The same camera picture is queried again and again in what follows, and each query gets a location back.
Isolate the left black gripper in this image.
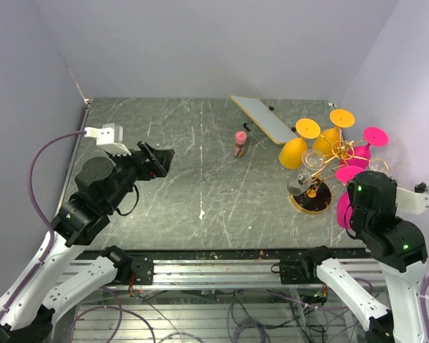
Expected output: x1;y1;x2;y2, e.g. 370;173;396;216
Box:
104;139;174;211

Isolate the clear wine glass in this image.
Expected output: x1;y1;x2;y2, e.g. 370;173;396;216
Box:
368;159;390;175
287;149;326;197

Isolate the pink wine glass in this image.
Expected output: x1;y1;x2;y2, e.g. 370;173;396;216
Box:
335;166;363;230
339;126;389;170

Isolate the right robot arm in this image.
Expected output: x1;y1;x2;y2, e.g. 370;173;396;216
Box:
271;166;429;342

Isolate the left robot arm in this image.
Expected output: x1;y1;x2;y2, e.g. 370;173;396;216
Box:
0;141;175;342

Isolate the orange wine glass left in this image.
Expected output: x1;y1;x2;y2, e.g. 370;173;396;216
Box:
279;118;321;169

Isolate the orange wine glass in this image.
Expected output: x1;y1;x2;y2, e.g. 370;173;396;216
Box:
279;118;321;169
312;109;355;155

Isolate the gold wine glass rack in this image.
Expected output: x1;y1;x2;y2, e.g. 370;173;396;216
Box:
290;139;363;214

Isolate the orange wine glass right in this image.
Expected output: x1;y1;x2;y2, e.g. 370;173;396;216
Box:
312;109;355;155

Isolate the small pink capped bottle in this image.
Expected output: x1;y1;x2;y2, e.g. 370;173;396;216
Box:
234;131;247;158

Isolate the yellow framed tilted mirror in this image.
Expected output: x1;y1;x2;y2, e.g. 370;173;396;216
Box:
230;95;297;145

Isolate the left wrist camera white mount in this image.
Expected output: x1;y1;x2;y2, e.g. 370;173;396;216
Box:
84;123;132;156

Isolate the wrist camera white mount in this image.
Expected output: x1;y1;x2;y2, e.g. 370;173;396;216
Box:
396;182;429;214
84;123;132;156

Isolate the aluminium rail frame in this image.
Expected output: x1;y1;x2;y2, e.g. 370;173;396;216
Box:
56;249;387;290

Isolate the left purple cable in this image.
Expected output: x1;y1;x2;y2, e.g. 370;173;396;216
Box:
0;129;87;333

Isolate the floor cable bundle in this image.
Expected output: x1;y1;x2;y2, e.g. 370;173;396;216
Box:
67;285;380;343

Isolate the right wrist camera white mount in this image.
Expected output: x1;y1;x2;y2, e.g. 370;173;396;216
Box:
396;182;429;214

